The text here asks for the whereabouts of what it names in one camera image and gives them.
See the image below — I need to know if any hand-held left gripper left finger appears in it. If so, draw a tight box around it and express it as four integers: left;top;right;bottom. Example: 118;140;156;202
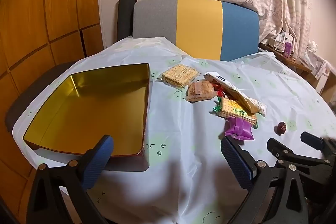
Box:
26;135;114;224

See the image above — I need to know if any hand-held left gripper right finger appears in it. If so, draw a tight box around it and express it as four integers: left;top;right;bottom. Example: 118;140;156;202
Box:
220;136;309;224

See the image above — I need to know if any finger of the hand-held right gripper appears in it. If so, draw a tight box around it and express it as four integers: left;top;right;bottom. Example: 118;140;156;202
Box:
301;132;336;177
267;138;315;174

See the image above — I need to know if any dark red jujube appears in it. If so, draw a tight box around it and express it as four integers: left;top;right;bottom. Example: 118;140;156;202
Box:
274;122;287;134

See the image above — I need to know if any purple snack packet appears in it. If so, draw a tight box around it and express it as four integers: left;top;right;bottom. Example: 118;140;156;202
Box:
224;116;256;141

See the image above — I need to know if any gold-lined brown tin box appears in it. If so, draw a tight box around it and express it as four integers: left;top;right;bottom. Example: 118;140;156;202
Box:
22;63;151;172

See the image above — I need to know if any green label cracker packet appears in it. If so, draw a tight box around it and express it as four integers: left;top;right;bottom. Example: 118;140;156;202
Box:
219;97;259;127

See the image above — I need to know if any white snack bag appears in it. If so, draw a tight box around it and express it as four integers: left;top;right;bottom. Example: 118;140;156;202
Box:
205;71;267;117

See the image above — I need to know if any brown pastry packet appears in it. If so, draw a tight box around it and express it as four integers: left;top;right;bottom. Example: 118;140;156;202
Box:
186;80;218;103

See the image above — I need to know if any clear cracker packet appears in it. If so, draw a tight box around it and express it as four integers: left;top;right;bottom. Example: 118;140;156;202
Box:
161;64;202;88

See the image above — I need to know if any wooden side table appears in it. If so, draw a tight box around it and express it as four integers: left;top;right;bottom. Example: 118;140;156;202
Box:
259;42;336;98

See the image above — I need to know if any crystal tissue box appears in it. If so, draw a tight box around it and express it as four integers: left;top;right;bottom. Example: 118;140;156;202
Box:
268;32;286;51

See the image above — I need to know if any grey yellow blue chair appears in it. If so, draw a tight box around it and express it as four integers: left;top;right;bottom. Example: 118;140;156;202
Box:
133;0;260;62

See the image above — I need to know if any black rolled mat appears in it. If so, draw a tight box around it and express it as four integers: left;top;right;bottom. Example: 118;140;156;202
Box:
116;0;137;40

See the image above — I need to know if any orange wooden wardrobe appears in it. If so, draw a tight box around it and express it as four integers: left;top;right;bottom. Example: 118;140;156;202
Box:
0;0;104;214

